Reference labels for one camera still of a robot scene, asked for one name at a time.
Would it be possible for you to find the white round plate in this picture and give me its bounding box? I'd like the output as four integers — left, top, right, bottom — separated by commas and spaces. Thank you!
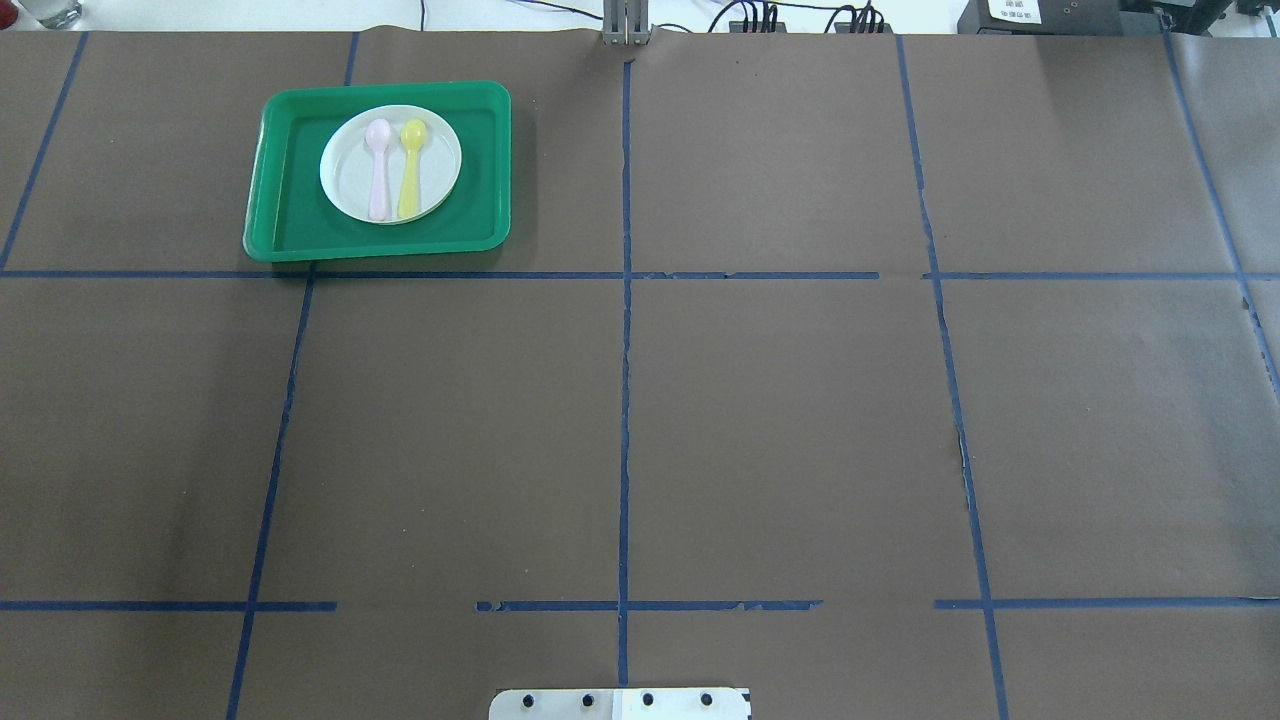
317, 105, 463, 225

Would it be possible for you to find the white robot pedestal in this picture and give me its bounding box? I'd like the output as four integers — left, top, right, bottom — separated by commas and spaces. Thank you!
488, 687, 753, 719

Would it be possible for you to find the aluminium frame post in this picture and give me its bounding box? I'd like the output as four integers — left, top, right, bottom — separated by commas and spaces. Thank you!
602, 0, 653, 46

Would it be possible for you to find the pink plastic spoon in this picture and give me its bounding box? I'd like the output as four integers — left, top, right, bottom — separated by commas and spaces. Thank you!
364, 117, 396, 222

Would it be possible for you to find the brown paper table cover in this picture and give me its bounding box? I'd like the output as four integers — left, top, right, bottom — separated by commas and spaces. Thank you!
3, 28, 1277, 719

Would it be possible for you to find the yellow plastic spoon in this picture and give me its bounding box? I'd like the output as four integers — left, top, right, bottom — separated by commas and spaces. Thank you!
396, 118, 429, 220

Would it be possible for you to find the green plastic tray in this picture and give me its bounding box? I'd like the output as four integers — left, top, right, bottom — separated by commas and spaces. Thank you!
243, 81, 513, 263

